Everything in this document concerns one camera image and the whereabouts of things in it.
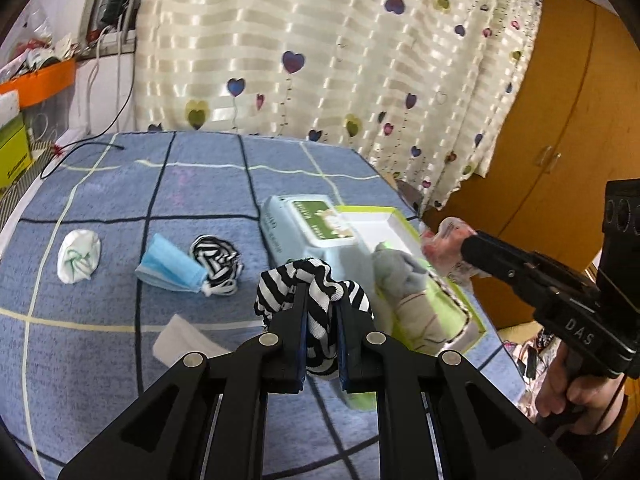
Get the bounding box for black white striped cloth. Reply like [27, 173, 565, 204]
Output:
[254, 258, 373, 379]

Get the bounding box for white towel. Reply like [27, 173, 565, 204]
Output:
[152, 314, 230, 367]

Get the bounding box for small striped cloth bundle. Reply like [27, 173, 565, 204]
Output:
[190, 235, 244, 297]

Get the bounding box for grey sock bundle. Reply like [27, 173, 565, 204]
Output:
[372, 250, 428, 304]

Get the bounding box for blue face mask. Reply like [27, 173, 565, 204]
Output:
[134, 234, 207, 294]

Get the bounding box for white green sock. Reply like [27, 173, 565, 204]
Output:
[56, 229, 101, 285]

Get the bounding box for green floral cloth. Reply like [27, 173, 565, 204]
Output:
[426, 280, 473, 342]

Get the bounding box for beige towel red stripes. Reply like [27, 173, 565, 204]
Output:
[394, 292, 448, 356]

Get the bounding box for person right hand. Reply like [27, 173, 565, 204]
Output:
[535, 342, 625, 434]

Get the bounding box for green plastic jar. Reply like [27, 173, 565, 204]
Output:
[342, 391, 376, 412]

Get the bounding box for wet wipes pack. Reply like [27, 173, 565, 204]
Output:
[260, 194, 370, 278]

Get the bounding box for wooden wardrobe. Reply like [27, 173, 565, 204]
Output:
[422, 0, 640, 331]

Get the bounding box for green white box lid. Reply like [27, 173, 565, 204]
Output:
[337, 206, 486, 356]

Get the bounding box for blue plaid bedsheet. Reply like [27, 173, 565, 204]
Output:
[0, 130, 528, 480]

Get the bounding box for heart pattern curtain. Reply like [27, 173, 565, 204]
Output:
[134, 0, 542, 209]

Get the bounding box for lime green cardboard box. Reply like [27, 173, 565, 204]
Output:
[0, 114, 32, 194]

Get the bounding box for orange plastic tray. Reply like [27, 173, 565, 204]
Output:
[0, 58, 76, 108]

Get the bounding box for black cable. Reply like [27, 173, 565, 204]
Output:
[39, 0, 139, 181]

